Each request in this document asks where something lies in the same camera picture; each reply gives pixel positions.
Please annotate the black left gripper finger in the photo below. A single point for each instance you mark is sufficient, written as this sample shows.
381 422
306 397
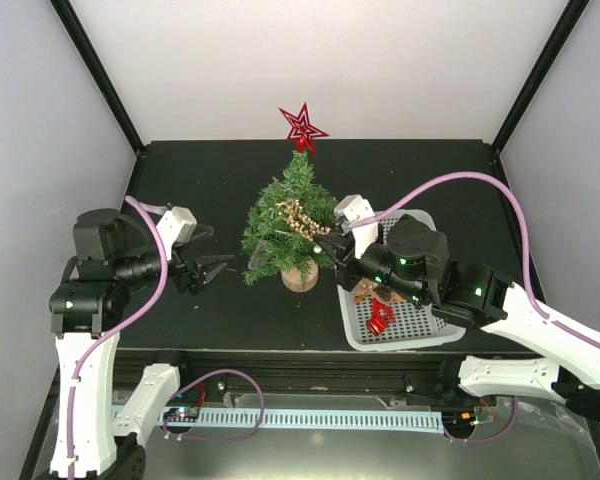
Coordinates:
201 232
206 268

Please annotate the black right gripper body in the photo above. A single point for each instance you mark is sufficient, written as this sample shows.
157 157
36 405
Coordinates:
346 277

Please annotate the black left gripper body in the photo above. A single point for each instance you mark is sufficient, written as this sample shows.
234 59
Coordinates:
180 275

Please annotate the white string lights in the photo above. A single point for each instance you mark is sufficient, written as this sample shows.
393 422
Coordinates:
292 196

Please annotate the gold merry christmas sign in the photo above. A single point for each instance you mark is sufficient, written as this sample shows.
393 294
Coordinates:
293 214

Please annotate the small green christmas tree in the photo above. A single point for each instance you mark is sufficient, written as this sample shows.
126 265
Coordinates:
279 237

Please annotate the white perforated plastic basket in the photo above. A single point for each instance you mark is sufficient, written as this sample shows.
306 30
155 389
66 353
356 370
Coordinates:
413 328

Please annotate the red star ornament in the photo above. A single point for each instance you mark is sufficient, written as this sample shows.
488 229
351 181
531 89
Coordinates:
302 131

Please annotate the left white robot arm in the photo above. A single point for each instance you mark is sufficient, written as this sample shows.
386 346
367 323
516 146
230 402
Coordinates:
116 256

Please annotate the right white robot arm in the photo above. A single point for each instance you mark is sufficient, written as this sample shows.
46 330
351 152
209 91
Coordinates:
412 260

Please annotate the pine cone ornament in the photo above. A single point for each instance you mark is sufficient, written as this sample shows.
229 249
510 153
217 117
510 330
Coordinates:
383 293

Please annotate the red reindeer ornament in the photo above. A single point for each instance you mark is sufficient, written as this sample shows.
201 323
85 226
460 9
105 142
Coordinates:
380 309

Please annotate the clear light battery box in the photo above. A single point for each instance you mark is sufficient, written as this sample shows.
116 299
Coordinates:
260 256

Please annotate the red gift box ornament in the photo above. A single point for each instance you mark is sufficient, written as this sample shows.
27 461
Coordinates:
377 325

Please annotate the left green circuit board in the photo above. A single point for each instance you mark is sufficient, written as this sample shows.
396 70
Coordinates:
181 414

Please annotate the right circuit board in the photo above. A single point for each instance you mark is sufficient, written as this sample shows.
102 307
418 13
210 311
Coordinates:
473 417

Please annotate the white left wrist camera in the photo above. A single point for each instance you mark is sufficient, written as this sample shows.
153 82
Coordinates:
176 226

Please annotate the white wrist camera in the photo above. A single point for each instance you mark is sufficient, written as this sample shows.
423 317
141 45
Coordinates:
176 226
359 219

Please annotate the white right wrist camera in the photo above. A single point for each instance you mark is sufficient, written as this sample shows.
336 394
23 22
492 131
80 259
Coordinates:
359 219

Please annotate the white slotted cable duct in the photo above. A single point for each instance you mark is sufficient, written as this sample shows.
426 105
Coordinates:
305 419

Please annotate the right black frame post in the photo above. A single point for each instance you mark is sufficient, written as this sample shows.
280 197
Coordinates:
560 33

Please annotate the black frame post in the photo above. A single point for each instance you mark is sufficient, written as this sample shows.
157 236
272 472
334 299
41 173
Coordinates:
560 33
88 54

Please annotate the left black frame post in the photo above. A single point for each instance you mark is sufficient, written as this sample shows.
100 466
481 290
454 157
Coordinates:
88 54

